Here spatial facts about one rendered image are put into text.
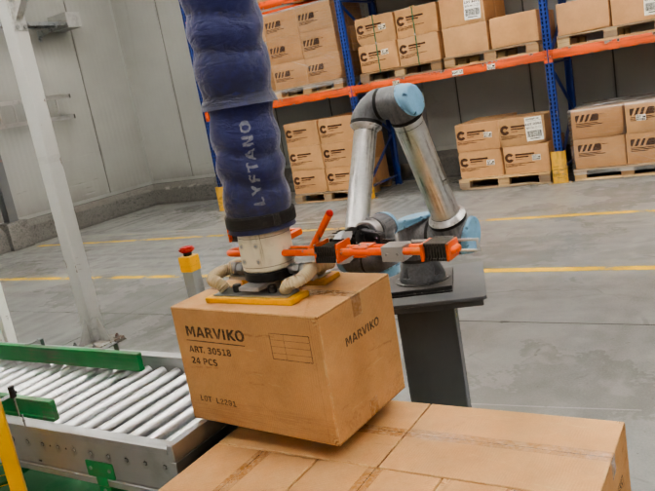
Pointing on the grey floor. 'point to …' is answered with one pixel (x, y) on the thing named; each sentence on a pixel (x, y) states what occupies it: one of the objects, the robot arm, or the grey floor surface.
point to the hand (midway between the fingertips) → (339, 249)
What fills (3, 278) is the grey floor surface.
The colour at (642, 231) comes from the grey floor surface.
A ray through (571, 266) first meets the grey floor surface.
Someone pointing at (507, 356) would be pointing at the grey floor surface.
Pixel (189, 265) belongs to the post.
